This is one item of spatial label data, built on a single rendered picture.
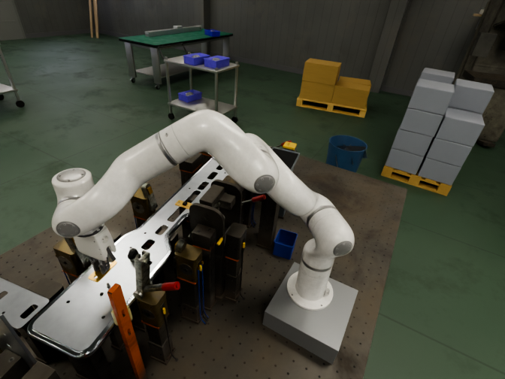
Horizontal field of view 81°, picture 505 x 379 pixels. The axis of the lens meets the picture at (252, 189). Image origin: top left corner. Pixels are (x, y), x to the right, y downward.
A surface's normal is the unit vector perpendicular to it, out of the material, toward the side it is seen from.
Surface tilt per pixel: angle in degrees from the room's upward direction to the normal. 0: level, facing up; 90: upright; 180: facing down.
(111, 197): 70
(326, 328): 2
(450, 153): 90
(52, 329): 0
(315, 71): 90
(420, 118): 90
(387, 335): 0
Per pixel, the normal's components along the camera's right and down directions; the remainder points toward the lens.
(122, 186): 0.80, 0.04
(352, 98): -0.36, 0.51
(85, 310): 0.07, -0.82
